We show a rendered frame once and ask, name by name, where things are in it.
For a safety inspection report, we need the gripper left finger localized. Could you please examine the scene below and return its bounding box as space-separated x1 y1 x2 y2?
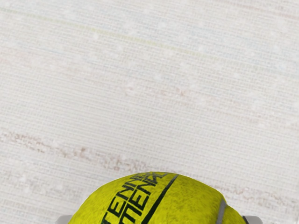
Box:
55 215 73 224

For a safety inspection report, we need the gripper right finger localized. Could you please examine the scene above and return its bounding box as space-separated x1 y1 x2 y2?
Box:
242 215 264 224

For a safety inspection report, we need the yellow tennis ball black print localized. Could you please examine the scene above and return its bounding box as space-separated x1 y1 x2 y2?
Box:
69 171 247 224

